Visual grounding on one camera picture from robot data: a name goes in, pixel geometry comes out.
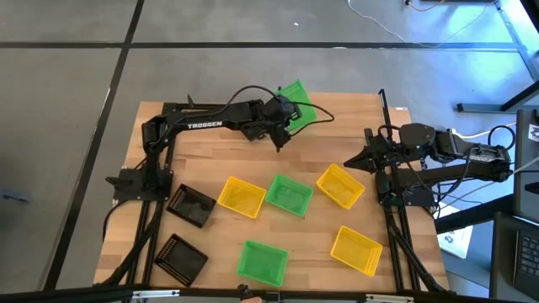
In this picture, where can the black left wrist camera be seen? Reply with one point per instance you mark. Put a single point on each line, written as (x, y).
(296, 113)

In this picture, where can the black monitor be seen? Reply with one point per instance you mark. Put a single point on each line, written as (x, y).
(526, 168)

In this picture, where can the black table-level camera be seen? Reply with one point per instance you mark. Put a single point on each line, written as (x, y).
(243, 291)

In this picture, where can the green plastic basket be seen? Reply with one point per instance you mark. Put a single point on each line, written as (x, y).
(307, 113)
(289, 195)
(262, 264)

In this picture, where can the black plastic basket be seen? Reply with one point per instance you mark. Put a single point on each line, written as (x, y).
(191, 206)
(181, 260)

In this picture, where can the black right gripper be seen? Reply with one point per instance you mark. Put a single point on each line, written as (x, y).
(391, 151)

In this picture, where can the black laptop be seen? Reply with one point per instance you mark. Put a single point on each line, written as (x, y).
(520, 261)

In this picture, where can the yellow plastic basket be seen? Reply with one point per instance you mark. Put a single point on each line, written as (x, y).
(242, 198)
(340, 186)
(356, 251)

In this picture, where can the grey metal desk leg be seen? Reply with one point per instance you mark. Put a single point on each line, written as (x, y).
(516, 40)

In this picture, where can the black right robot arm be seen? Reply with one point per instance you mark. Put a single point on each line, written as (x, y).
(463, 172)

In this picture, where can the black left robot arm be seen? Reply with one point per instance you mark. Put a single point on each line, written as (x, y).
(202, 122)

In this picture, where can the black metal rig frame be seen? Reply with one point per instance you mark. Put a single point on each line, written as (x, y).
(63, 296)

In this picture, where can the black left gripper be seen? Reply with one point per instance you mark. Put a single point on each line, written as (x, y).
(278, 111)

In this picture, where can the black desk base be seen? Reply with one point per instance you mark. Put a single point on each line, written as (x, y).
(484, 108)

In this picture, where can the white box with logo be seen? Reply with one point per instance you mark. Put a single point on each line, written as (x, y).
(457, 237)

